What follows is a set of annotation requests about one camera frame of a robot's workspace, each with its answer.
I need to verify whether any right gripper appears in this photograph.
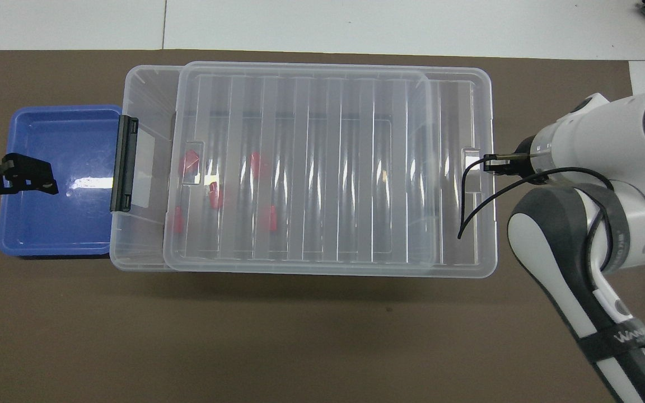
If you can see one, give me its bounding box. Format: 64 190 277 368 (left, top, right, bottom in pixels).
503 136 535 174

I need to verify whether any black box latch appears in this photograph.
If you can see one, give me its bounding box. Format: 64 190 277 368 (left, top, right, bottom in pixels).
110 114 141 213

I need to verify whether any blue plastic tray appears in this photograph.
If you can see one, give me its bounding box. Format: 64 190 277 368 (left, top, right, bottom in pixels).
0 105 125 259

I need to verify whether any clear plastic bin lid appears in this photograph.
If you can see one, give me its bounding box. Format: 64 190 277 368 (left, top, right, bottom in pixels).
109 64 437 274

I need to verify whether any clear ribbed plastic lid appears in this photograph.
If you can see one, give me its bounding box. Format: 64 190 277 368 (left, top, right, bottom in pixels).
162 60 498 279

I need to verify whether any black cable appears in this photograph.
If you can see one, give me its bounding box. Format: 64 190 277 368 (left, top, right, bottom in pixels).
456 153 618 241

